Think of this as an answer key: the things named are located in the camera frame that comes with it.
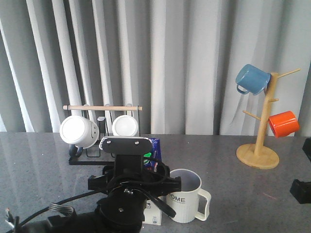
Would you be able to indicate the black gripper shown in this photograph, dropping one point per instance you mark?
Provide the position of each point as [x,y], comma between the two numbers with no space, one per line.
[301,191]
[122,210]

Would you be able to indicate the blue white milk carton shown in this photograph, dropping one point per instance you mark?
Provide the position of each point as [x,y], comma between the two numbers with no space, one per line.
[152,214]

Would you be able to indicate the white HOME mug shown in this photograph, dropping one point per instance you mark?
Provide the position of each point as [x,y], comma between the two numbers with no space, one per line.
[186,202]

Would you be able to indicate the wooden mug tree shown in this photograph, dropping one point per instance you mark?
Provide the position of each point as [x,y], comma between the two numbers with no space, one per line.
[257,155]

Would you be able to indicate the ribbed white mug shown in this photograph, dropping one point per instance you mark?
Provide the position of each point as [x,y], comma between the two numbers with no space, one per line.
[125,125]

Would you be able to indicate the orange enamel mug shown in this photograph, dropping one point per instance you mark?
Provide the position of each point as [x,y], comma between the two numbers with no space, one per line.
[283,124]

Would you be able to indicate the smooth white mug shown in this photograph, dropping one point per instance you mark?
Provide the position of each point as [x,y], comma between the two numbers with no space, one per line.
[79,131]

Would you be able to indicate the blue enamel mug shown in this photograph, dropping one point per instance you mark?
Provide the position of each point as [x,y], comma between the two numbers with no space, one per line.
[251,79]

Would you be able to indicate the grey white curtain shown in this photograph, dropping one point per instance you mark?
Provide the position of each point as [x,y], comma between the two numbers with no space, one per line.
[178,59]

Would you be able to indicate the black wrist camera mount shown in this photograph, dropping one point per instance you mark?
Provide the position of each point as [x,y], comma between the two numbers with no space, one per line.
[128,151]

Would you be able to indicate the black wire mug rack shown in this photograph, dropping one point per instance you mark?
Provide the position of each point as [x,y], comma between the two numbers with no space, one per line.
[103,116]

